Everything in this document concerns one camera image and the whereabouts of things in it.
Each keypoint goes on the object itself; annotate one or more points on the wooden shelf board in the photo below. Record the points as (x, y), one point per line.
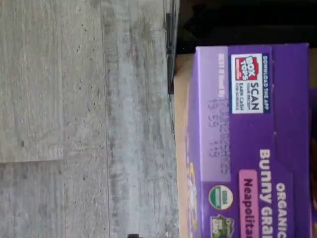
(182, 124)

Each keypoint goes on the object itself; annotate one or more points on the purple Annie's box pink patch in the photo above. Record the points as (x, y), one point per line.
(280, 99)

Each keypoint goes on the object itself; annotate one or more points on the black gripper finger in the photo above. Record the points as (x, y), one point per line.
(133, 236)

